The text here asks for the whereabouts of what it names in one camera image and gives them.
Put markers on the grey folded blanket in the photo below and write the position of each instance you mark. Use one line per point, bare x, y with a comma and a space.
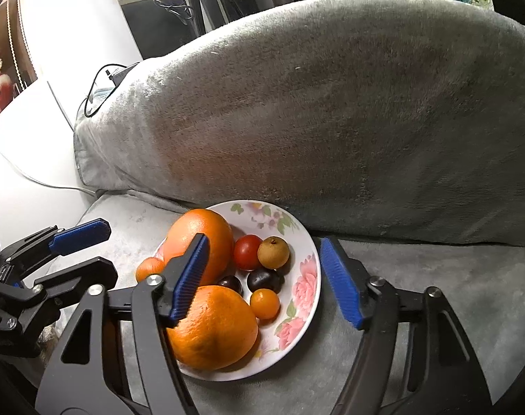
331, 116

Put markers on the smooth large orange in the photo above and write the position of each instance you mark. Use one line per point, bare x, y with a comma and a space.
189, 229

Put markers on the brown longan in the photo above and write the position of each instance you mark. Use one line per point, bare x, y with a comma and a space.
274, 251

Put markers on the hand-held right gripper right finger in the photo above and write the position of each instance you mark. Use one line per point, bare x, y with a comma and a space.
340, 285

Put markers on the rough-skinned large orange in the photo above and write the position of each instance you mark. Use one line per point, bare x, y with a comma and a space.
219, 333

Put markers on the dark purple grape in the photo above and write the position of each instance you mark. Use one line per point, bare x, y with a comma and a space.
264, 279
231, 283

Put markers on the floral white plate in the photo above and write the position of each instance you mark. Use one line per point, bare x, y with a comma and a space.
305, 268

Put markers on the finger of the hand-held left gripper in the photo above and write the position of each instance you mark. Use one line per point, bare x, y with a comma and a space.
78, 232
72, 279

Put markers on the small orange kumquat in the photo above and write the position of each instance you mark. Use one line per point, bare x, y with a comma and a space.
265, 304
149, 268

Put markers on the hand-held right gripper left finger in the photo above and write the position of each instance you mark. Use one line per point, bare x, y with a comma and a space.
191, 281

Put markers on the red cherry tomato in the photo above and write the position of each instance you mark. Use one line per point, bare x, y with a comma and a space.
247, 250

